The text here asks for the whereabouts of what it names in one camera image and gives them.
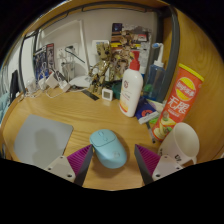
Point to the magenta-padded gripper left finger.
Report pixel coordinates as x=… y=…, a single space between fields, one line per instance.
x=63 y=166

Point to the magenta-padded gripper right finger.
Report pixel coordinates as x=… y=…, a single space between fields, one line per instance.
x=163 y=166

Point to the light blue computer mouse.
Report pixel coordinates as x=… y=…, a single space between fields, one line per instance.
x=106 y=148

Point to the grey mouse pad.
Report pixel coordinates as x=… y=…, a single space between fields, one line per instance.
x=40 y=140

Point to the white mug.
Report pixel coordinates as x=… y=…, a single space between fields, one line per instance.
x=180 y=143

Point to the black pen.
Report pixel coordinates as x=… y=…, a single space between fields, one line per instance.
x=150 y=132

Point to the blue snack packet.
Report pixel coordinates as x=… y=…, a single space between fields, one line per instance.
x=145 y=111

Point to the red chips can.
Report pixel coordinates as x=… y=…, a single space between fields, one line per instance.
x=178 y=100

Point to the black flat bar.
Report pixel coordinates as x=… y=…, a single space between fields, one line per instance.
x=90 y=95

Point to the white power adapter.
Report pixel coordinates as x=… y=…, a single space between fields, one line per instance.
x=52 y=81
x=64 y=86

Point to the white red-pump lotion bottle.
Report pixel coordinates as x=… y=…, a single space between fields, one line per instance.
x=130 y=90

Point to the bed with teal bedding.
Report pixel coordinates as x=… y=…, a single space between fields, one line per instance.
x=3 y=108

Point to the small white cube clock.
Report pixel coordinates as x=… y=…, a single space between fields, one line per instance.
x=107 y=94

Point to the clear plastic jar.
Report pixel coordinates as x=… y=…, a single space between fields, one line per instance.
x=31 y=86

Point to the dark green round container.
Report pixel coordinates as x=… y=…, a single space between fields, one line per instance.
x=117 y=90

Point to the black hanging bag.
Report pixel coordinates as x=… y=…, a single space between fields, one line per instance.
x=14 y=86

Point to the metal cup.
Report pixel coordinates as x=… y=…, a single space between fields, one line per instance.
x=68 y=70

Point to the brown tree figure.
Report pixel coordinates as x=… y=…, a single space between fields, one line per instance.
x=101 y=70

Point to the blue model kit box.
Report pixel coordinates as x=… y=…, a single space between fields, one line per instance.
x=43 y=61

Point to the white wall box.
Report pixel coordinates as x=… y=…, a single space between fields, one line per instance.
x=100 y=47

